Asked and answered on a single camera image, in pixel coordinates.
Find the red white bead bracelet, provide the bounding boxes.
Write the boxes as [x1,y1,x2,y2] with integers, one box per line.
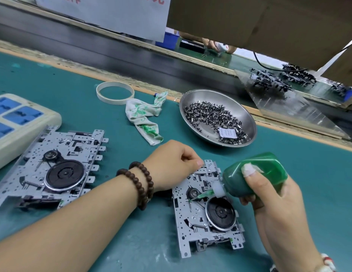
[269,253,337,272]

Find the white blue power strip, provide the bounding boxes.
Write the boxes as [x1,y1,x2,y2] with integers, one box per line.
[0,93,63,173]

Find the person's left forearm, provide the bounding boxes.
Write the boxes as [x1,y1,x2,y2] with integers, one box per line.
[0,175,140,272]

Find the white paper sign red text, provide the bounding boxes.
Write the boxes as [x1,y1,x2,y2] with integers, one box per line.
[34,0,172,43]

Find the black conveyor belt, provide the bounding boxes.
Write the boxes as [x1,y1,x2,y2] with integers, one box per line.
[0,3,352,131]

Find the person's left hand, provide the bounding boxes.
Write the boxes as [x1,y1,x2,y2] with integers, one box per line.
[141,139,205,193]

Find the green glue squeeze bottle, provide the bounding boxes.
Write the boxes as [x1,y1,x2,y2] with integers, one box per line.
[198,151,289,200]

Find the cassette mechanism plate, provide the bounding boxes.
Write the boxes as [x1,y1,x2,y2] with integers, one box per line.
[0,126,109,212]
[171,159,246,260]

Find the pile of small metal parts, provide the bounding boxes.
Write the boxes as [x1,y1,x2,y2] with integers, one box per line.
[184,100,249,145]

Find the white green-stained cloth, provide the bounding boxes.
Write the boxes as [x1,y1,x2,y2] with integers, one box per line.
[125,91,169,146]

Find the clear plastic sheet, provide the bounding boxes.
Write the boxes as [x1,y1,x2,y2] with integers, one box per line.
[235,70,351,141]

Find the white tape ring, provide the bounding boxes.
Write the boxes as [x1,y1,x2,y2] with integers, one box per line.
[96,81,135,105]

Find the brown bead bracelet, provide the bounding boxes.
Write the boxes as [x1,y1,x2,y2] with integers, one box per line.
[116,161,155,211]

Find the brown cardboard panel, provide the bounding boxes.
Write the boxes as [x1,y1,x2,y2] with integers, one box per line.
[167,0,352,88]

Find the round metal bowl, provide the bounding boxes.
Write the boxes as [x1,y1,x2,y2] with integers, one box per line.
[179,89,258,148]

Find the person's right hand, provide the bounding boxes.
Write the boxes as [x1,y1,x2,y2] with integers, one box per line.
[238,163,325,272]

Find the black flat box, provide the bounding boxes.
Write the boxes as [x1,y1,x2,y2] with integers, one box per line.
[179,38,208,53]

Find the finished mechanisms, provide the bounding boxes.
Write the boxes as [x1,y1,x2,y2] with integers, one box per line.
[249,63,317,93]

